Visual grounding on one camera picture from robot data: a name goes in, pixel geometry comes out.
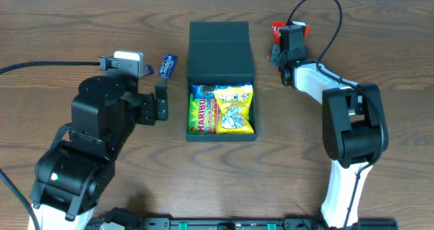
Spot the yellow candy bag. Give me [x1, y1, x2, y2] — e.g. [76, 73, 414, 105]
[214, 84, 254, 134]

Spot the Haribo gummy candy bag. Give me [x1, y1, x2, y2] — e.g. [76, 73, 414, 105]
[189, 94, 220, 134]

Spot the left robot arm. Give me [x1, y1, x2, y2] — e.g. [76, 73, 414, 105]
[28, 76, 168, 229]

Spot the red candy bag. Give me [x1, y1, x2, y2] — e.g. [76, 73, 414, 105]
[272, 21, 309, 44]

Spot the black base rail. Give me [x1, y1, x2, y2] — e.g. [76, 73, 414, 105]
[84, 208, 398, 230]

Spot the dark green gift box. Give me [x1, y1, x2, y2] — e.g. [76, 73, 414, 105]
[184, 20, 258, 142]

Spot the blue Eclipse mint pack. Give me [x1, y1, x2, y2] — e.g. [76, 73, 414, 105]
[158, 54, 178, 79]

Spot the purple white candy bar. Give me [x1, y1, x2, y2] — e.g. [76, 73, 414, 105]
[138, 64, 154, 79]

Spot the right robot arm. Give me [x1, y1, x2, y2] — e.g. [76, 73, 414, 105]
[269, 21, 388, 229]

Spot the blue Oreo cookie pack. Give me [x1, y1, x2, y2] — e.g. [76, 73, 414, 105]
[191, 82, 252, 99]

